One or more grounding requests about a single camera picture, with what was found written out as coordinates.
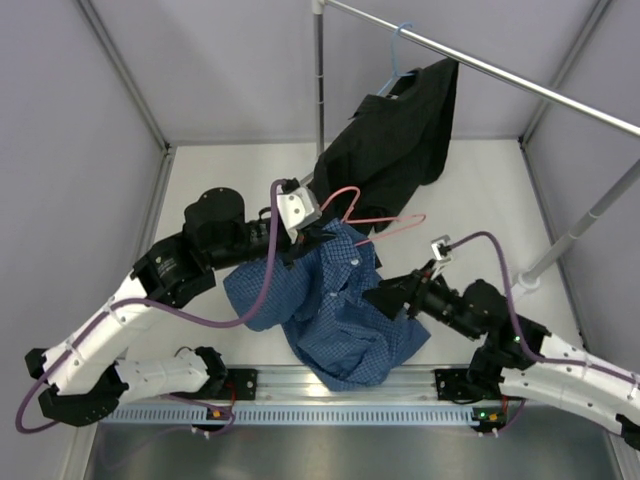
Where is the white left rack foot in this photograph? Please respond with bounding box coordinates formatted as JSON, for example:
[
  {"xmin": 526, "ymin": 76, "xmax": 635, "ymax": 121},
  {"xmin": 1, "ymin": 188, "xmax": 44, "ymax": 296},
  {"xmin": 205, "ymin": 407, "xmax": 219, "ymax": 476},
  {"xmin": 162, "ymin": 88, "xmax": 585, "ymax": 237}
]
[{"xmin": 298, "ymin": 173, "xmax": 314, "ymax": 186}]

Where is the pink wire hanger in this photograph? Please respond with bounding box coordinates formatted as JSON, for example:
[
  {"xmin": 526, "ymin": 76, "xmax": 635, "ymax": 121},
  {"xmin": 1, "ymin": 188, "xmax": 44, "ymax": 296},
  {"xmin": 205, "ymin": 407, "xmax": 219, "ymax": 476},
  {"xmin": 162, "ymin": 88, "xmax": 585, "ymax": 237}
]
[{"xmin": 319, "ymin": 186, "xmax": 427, "ymax": 247}]

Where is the blue checked shirt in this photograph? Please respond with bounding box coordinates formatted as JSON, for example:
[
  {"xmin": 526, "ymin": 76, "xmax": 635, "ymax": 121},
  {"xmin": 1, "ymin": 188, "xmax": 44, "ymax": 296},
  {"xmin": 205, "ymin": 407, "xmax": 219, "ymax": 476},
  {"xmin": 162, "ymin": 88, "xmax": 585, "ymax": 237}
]
[{"xmin": 246, "ymin": 220, "xmax": 431, "ymax": 391}]

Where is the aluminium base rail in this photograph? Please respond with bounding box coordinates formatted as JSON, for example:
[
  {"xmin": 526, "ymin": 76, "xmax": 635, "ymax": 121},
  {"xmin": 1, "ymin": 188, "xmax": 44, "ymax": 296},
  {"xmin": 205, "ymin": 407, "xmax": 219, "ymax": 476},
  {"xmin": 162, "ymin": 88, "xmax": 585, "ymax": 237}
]
[{"xmin": 79, "ymin": 364, "xmax": 626, "ymax": 401}]

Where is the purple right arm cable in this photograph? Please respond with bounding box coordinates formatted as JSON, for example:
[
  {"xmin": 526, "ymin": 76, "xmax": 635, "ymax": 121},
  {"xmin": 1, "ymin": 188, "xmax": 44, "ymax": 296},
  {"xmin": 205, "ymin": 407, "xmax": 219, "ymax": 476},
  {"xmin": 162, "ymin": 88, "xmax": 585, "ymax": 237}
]
[{"xmin": 447, "ymin": 230, "xmax": 640, "ymax": 436}]

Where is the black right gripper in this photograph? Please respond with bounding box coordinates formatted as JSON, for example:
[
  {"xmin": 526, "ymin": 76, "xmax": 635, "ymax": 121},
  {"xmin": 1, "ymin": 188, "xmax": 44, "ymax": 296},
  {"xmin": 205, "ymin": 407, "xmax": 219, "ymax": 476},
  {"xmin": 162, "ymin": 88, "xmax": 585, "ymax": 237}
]
[{"xmin": 363, "ymin": 258, "xmax": 481, "ymax": 341}]

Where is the silver left rack pole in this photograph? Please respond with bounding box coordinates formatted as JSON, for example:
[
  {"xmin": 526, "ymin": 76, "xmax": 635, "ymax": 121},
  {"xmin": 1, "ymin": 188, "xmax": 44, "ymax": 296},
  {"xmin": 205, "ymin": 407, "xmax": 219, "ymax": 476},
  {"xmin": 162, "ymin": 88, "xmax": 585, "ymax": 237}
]
[{"xmin": 312, "ymin": 0, "xmax": 326, "ymax": 156}]

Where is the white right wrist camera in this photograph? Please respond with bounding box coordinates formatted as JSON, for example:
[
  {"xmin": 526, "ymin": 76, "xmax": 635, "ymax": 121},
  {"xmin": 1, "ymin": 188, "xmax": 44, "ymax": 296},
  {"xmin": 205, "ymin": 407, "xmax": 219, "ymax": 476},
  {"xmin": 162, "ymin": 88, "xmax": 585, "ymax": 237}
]
[{"xmin": 428, "ymin": 235, "xmax": 454, "ymax": 280}]

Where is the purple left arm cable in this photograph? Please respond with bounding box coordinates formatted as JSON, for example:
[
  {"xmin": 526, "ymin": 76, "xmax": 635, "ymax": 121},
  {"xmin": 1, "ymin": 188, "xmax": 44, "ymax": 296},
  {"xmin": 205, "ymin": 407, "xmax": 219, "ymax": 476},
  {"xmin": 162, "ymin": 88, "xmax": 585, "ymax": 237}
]
[{"xmin": 14, "ymin": 179, "xmax": 296, "ymax": 436}]

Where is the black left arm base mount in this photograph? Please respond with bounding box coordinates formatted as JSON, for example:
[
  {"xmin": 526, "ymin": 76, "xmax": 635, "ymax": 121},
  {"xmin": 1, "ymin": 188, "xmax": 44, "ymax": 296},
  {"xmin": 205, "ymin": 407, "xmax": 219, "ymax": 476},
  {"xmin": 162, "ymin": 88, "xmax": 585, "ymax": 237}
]
[{"xmin": 173, "ymin": 368, "xmax": 258, "ymax": 401}]

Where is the silver clothes rack top bar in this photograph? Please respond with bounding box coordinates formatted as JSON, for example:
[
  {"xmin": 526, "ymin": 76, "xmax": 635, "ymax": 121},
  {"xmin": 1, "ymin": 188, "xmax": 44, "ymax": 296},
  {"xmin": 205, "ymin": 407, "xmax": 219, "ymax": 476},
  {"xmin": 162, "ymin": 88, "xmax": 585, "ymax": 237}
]
[{"xmin": 324, "ymin": 1, "xmax": 639, "ymax": 138}]

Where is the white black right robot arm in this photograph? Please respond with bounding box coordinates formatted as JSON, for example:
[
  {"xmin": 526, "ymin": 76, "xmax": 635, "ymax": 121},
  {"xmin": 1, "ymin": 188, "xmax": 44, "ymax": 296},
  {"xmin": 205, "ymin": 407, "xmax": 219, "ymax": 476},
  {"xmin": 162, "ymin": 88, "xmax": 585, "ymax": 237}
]
[{"xmin": 362, "ymin": 266, "xmax": 639, "ymax": 449}]

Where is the blue wire hanger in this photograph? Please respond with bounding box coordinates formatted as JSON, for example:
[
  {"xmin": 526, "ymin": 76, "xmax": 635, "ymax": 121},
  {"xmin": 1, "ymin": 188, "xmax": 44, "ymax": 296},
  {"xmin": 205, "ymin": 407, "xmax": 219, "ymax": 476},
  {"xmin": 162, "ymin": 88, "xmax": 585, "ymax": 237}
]
[{"xmin": 376, "ymin": 22, "xmax": 414, "ymax": 97}]

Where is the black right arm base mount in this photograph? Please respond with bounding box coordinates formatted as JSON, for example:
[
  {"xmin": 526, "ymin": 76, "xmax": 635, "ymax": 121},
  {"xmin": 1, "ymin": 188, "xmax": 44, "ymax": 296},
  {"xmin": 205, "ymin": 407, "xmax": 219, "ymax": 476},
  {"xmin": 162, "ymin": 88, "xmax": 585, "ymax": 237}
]
[{"xmin": 434, "ymin": 368, "xmax": 497, "ymax": 405}]

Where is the silver right rack pole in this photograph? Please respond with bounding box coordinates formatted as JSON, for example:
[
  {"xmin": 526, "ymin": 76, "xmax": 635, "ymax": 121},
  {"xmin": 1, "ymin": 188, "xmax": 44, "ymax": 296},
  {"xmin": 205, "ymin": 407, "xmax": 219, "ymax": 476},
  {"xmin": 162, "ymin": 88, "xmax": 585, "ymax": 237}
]
[{"xmin": 526, "ymin": 161, "xmax": 639, "ymax": 278}]

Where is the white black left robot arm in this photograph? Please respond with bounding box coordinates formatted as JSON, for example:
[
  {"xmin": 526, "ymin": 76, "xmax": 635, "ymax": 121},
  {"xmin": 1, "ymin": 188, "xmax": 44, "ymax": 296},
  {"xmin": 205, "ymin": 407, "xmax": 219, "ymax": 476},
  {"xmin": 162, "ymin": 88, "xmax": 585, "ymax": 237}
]
[{"xmin": 25, "ymin": 179, "xmax": 334, "ymax": 427}]

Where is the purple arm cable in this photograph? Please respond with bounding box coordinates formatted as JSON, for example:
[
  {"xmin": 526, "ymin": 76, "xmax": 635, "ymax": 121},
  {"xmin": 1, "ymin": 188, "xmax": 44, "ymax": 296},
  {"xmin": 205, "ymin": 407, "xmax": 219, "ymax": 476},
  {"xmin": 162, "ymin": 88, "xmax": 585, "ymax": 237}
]
[
  {"xmin": 447, "ymin": 230, "xmax": 640, "ymax": 436},
  {"xmin": 14, "ymin": 179, "xmax": 296, "ymax": 436}
]

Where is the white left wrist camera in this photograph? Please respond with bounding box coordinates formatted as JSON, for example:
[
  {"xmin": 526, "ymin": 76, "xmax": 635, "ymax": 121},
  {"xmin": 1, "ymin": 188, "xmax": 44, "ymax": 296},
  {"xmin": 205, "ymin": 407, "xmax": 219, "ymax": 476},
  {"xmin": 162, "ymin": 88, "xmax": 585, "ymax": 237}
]
[{"xmin": 276, "ymin": 179, "xmax": 322, "ymax": 244}]

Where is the grey slotted cable duct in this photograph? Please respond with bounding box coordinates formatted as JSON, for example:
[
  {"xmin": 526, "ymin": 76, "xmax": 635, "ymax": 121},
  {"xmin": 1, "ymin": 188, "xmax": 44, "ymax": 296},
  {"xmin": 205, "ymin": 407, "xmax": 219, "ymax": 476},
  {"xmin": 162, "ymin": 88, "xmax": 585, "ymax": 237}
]
[{"xmin": 103, "ymin": 403, "xmax": 504, "ymax": 427}]

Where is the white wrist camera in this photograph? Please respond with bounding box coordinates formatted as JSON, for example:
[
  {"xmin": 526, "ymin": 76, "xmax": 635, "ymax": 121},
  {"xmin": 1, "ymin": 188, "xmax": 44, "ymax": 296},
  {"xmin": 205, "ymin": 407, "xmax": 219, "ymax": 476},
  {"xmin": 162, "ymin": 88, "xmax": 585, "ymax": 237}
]
[
  {"xmin": 428, "ymin": 235, "xmax": 454, "ymax": 280},
  {"xmin": 276, "ymin": 179, "xmax": 322, "ymax": 244}
]

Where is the black pinstriped shirt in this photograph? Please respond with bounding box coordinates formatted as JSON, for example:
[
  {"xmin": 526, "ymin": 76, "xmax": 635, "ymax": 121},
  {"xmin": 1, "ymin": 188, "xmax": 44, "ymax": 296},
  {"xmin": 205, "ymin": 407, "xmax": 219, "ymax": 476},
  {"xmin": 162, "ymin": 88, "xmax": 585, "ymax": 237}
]
[{"xmin": 310, "ymin": 58, "xmax": 459, "ymax": 235}]

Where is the silver rack pole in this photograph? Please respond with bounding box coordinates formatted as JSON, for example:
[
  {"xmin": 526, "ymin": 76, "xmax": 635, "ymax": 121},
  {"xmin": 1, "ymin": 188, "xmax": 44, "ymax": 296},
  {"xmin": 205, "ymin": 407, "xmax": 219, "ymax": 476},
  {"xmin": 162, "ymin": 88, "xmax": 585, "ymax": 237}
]
[
  {"xmin": 526, "ymin": 161, "xmax": 639, "ymax": 278},
  {"xmin": 312, "ymin": 0, "xmax": 326, "ymax": 156}
]

